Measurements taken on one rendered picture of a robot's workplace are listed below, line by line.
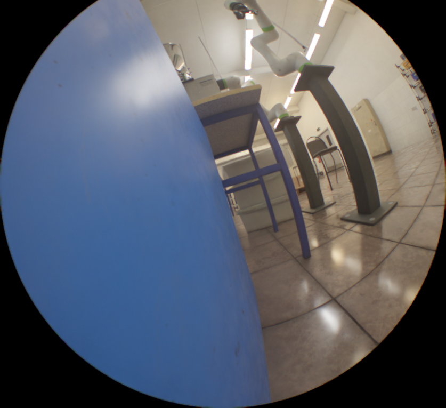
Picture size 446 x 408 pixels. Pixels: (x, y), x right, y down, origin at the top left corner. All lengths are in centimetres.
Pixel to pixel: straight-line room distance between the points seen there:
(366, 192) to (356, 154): 21
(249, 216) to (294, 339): 116
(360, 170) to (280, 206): 80
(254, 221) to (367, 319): 122
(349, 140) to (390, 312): 77
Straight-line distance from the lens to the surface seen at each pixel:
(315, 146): 283
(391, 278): 52
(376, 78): 596
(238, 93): 61
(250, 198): 136
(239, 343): 15
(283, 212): 139
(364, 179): 90
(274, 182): 136
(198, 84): 85
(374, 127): 572
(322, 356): 38
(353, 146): 89
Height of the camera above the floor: 35
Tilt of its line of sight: 7 degrees up
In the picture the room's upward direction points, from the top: 17 degrees counter-clockwise
